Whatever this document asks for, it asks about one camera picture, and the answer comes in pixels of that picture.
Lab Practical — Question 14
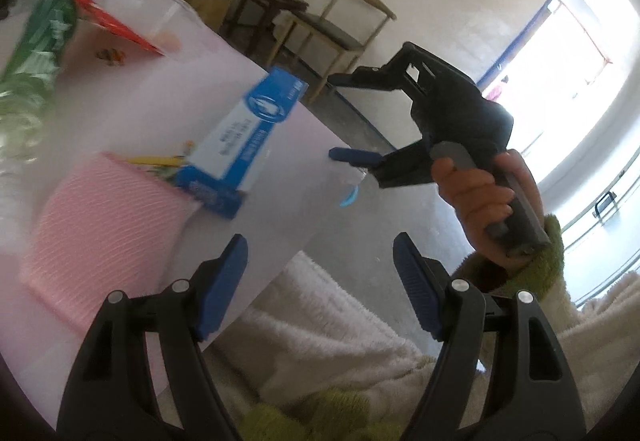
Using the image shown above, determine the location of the pink balloon print tablecloth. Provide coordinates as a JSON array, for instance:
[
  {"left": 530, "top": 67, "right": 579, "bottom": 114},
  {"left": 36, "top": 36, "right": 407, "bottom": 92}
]
[{"left": 0, "top": 0, "right": 368, "bottom": 414}]

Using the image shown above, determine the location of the yellow green wrapper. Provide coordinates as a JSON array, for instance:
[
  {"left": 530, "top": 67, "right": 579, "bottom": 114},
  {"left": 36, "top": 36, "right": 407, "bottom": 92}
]
[{"left": 122, "top": 140, "right": 196, "bottom": 172}]

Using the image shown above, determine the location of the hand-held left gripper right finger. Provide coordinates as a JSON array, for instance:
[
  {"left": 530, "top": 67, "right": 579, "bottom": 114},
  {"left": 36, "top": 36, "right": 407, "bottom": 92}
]
[{"left": 392, "top": 231, "right": 588, "bottom": 441}]

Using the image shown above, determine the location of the clear plastic container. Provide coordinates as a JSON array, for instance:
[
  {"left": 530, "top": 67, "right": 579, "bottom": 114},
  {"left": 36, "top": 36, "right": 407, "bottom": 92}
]
[{"left": 95, "top": 0, "right": 183, "bottom": 52}]

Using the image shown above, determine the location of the red snack bag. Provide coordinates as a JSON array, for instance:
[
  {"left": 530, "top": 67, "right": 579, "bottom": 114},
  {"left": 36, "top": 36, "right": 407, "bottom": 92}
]
[{"left": 67, "top": 0, "right": 168, "bottom": 56}]

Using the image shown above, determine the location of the pink scrubbing sponge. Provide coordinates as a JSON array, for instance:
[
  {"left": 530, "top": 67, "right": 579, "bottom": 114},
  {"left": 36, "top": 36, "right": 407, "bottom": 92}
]
[{"left": 19, "top": 151, "right": 203, "bottom": 337}]

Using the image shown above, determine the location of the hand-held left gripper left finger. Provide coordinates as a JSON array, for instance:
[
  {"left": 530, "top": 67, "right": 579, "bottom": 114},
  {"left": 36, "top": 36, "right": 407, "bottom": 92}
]
[{"left": 56, "top": 233, "right": 249, "bottom": 441}]

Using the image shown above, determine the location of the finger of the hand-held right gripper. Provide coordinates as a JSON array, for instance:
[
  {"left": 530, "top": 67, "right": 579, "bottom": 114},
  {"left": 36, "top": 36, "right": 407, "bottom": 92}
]
[
  {"left": 329, "top": 141, "right": 432, "bottom": 189},
  {"left": 327, "top": 41, "right": 443, "bottom": 94}
]

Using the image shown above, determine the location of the green label plastic bottle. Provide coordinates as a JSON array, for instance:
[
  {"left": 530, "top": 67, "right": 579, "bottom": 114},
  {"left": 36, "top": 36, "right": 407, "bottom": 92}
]
[{"left": 0, "top": 0, "right": 81, "bottom": 202}]

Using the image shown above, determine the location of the black door handle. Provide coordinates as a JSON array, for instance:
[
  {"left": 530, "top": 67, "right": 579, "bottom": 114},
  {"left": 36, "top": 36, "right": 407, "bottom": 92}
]
[{"left": 594, "top": 191, "right": 619, "bottom": 223}]

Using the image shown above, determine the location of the wooden chair with dark seat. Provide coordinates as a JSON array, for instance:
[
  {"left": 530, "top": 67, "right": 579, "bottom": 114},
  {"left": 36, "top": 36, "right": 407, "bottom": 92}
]
[{"left": 270, "top": 0, "right": 396, "bottom": 106}]

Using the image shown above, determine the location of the cardboard box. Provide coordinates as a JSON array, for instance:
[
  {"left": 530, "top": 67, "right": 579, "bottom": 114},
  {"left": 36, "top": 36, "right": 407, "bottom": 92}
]
[{"left": 167, "top": 0, "right": 241, "bottom": 34}]

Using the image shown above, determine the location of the person's right hand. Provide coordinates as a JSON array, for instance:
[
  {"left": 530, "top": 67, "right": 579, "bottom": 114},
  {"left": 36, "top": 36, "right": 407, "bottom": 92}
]
[{"left": 431, "top": 150, "right": 544, "bottom": 269}]

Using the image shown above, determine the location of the white and blue carton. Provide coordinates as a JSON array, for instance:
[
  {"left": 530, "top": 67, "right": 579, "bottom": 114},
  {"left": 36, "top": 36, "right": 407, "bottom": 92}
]
[{"left": 172, "top": 66, "right": 308, "bottom": 221}]

